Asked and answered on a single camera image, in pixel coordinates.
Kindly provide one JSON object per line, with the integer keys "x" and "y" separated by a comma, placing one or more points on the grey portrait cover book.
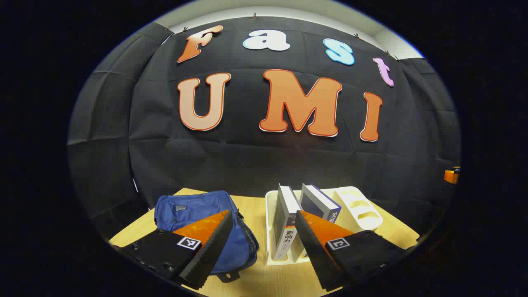
{"x": 284, "y": 214}

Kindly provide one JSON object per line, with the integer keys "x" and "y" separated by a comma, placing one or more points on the blue night cover book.
{"x": 319, "y": 204}

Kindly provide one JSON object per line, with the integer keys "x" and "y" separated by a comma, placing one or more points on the blue schoolbag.
{"x": 194, "y": 206}

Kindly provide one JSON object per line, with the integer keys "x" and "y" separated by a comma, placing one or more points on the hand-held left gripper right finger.
{"x": 315, "y": 255}

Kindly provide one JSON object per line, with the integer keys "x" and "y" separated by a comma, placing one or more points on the white bookshelf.
{"x": 363, "y": 210}

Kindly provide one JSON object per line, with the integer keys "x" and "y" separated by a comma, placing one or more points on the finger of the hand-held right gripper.
{"x": 451, "y": 175}

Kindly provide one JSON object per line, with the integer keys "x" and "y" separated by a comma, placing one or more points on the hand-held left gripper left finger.
{"x": 210, "y": 255}

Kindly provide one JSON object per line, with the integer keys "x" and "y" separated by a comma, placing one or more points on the black backdrop cloth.
{"x": 247, "y": 165}

